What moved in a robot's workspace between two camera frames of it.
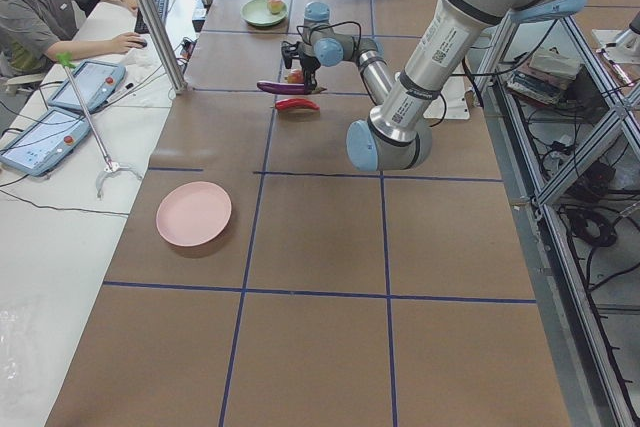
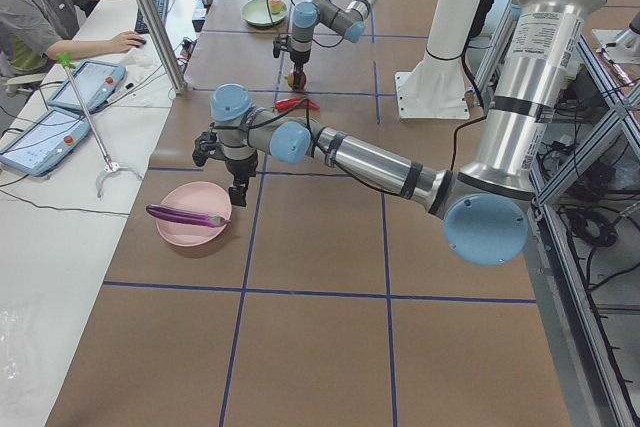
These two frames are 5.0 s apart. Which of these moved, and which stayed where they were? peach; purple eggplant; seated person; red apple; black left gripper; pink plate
Moved: purple eggplant; black left gripper
Stayed: pink plate; peach; red apple; seated person
